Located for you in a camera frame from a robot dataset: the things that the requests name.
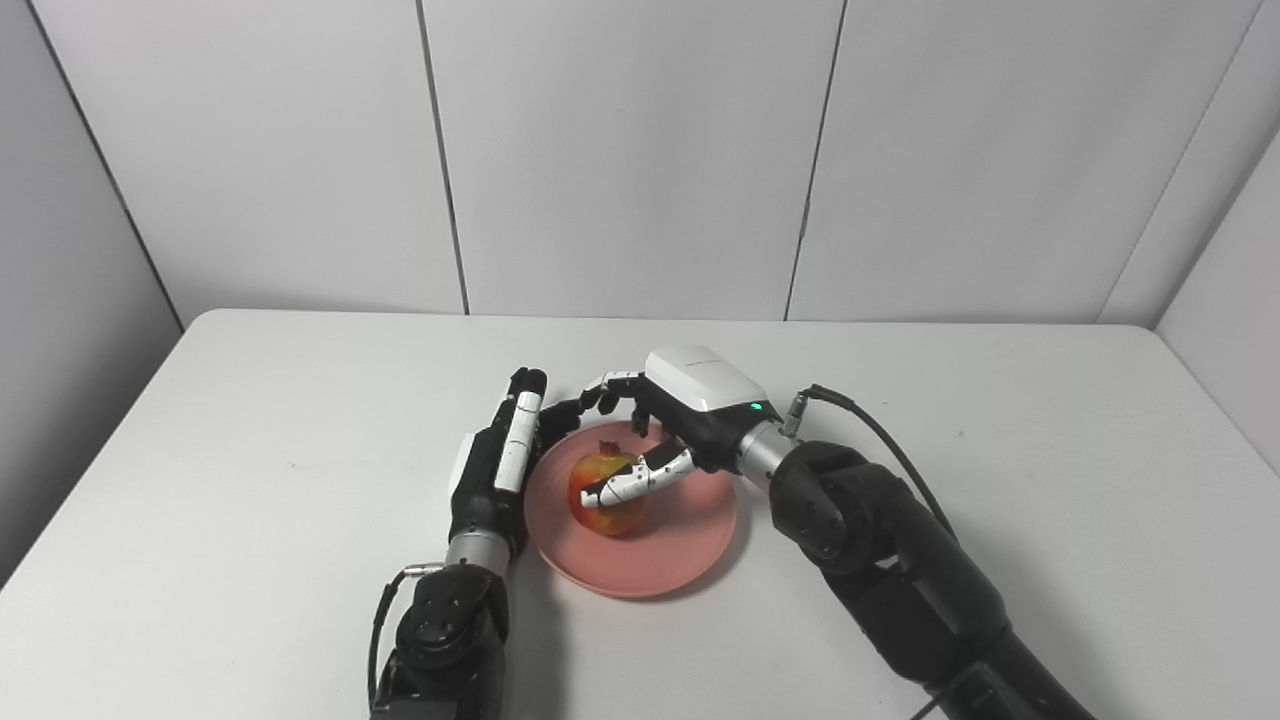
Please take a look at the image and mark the pink round plate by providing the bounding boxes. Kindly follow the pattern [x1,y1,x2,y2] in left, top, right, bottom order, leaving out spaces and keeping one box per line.
[523,420,739,601]

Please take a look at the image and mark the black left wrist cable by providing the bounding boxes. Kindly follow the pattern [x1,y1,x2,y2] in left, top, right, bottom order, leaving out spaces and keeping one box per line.
[366,563,447,707]

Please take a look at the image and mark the red pomegranate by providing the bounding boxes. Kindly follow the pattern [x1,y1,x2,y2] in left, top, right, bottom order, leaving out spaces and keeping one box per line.
[568,438,649,538]

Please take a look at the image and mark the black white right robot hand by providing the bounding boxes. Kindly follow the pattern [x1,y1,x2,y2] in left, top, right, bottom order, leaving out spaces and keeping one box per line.
[579,345,784,510]

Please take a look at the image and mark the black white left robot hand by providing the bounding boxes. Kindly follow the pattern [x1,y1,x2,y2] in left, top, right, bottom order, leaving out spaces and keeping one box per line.
[447,367,611,557]

